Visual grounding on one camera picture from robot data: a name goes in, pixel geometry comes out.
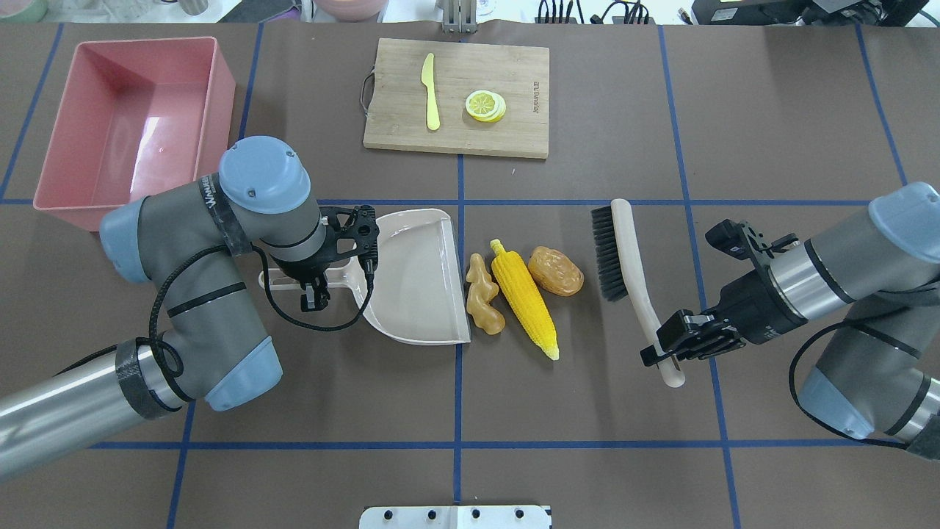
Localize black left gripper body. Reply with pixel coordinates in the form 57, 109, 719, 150
275, 205, 380, 287

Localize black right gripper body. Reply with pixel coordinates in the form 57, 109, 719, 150
706, 220, 801, 345

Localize beige hand brush black bristles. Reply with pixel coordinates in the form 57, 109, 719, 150
591, 198, 686, 388

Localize beige plastic dustpan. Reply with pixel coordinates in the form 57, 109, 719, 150
258, 209, 471, 346

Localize brown toy potato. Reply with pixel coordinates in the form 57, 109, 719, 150
527, 245, 585, 297

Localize tan toy ginger root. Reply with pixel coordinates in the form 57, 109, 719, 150
466, 253, 506, 336

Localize yellow toy corn cob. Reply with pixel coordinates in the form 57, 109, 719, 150
489, 239, 560, 361

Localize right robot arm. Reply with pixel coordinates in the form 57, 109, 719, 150
640, 183, 938, 460

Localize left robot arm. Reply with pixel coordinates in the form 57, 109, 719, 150
1, 135, 380, 481

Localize pink plastic bin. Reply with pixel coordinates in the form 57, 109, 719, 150
32, 36, 237, 231

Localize yellow plastic knife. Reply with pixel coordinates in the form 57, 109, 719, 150
420, 52, 441, 132

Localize yellow lemon slices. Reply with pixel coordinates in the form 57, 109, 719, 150
464, 90, 507, 123

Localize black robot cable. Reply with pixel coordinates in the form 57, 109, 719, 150
147, 246, 377, 383

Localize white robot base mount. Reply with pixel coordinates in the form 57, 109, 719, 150
358, 505, 553, 528

